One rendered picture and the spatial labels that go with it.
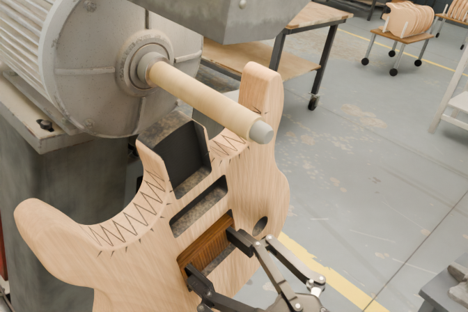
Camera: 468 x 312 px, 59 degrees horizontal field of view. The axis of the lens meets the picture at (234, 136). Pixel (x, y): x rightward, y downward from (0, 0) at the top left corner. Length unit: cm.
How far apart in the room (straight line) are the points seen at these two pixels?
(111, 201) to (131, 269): 46
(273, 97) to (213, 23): 26
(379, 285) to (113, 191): 162
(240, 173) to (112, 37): 24
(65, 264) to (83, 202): 48
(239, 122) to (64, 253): 22
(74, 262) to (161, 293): 17
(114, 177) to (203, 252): 38
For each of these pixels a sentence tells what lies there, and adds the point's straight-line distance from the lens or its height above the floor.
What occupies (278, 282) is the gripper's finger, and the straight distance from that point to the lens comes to 55.
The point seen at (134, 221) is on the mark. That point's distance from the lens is 48.
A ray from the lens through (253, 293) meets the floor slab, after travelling 197.
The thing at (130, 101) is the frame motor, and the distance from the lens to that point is 61.
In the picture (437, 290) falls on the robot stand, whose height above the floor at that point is 70.
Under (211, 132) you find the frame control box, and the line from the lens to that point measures 81.
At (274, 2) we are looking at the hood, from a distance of 29.
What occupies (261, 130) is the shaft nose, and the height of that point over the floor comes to 126.
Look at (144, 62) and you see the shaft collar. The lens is 57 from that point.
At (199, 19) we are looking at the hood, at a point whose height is 140.
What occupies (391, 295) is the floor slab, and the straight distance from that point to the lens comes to 225.
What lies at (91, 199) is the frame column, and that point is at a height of 90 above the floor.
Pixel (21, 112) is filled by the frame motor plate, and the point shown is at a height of 112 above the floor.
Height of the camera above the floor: 146
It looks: 28 degrees down
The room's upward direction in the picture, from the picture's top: 12 degrees clockwise
